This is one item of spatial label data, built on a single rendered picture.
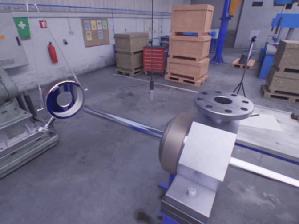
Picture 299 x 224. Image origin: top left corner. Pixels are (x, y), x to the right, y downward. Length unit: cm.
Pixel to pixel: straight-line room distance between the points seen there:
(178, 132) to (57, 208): 170
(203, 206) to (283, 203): 180
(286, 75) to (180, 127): 432
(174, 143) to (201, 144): 15
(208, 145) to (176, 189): 23
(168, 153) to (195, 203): 25
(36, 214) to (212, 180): 191
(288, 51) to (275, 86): 83
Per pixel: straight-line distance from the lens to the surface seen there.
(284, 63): 494
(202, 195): 77
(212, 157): 74
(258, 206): 230
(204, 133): 75
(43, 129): 161
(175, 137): 83
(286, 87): 510
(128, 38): 563
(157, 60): 567
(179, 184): 78
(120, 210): 199
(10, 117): 272
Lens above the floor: 173
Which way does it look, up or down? 30 degrees down
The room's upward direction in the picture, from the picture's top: straight up
